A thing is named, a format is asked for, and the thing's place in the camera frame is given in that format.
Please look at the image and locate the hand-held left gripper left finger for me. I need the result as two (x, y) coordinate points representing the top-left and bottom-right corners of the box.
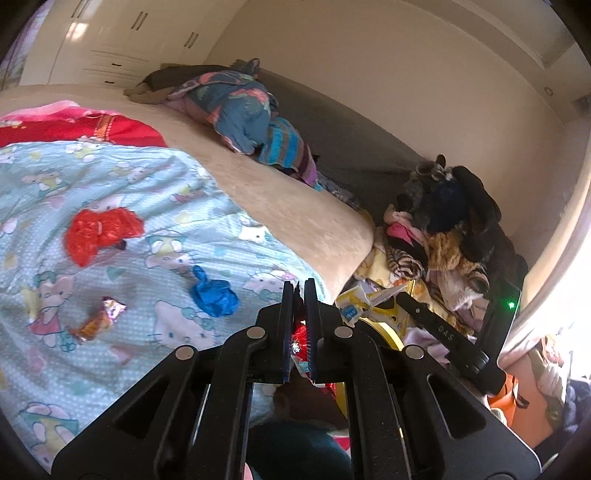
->
(51, 281), (295, 480)

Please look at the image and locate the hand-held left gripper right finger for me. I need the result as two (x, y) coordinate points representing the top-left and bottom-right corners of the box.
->
(305, 278), (541, 480)

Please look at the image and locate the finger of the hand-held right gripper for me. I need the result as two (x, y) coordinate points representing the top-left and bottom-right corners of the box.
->
(397, 292), (489, 370)

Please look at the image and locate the red snack packet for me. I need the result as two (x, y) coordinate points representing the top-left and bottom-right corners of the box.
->
(289, 318), (345, 393)

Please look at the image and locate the white yellow packet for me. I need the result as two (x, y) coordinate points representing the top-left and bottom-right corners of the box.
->
(335, 284), (409, 324)

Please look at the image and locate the blue plastic bag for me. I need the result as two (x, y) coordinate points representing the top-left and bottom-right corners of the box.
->
(190, 265), (241, 318)

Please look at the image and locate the shiny gold candy wrapper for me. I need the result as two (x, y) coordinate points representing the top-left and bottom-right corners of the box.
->
(69, 296), (129, 344)

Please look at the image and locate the red plastic bag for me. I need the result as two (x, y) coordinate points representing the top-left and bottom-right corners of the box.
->
(65, 208), (145, 268)

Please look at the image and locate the person's right forearm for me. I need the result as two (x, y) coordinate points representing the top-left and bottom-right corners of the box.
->
(501, 348), (561, 450)

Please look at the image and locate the yellow printed cloth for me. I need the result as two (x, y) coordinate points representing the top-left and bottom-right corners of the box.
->
(353, 242), (430, 301)

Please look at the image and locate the person's teal trouser leg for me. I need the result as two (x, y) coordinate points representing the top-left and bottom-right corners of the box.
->
(247, 418), (354, 480)

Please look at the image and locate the pile of clothes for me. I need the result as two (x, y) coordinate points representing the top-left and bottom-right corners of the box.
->
(383, 154), (529, 333)

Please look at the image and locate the striped towel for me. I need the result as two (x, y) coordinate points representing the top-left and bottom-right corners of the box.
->
(259, 117), (319, 188)

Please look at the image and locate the grey headboard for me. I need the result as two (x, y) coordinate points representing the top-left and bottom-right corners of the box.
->
(256, 69), (444, 217)

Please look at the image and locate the cartoon cat printed sheet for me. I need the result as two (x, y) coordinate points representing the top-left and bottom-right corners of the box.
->
(0, 141), (333, 474)

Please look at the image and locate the blue floral quilt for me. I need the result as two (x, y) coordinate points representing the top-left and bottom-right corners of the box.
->
(167, 58), (280, 155)

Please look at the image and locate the dark brown garment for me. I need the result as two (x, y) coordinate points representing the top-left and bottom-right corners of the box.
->
(124, 65), (232, 104)

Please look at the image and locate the red blanket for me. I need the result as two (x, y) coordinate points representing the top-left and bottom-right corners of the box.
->
(0, 102), (169, 149)

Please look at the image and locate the cream glossy wardrobe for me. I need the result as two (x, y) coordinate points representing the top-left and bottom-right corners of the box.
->
(18, 0), (241, 88)

